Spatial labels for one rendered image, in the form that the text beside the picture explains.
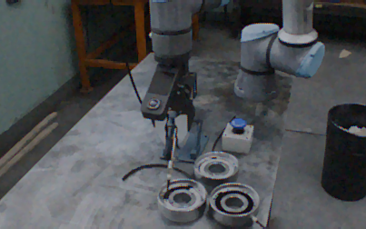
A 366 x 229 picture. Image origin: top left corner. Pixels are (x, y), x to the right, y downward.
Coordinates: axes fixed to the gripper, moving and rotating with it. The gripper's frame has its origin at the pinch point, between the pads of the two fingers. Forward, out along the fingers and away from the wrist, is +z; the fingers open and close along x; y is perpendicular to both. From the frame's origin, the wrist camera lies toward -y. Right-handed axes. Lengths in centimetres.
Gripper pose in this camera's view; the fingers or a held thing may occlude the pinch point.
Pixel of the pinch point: (173, 144)
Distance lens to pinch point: 84.7
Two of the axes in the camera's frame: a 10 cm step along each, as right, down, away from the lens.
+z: 0.3, 8.7, 5.0
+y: 2.8, -4.8, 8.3
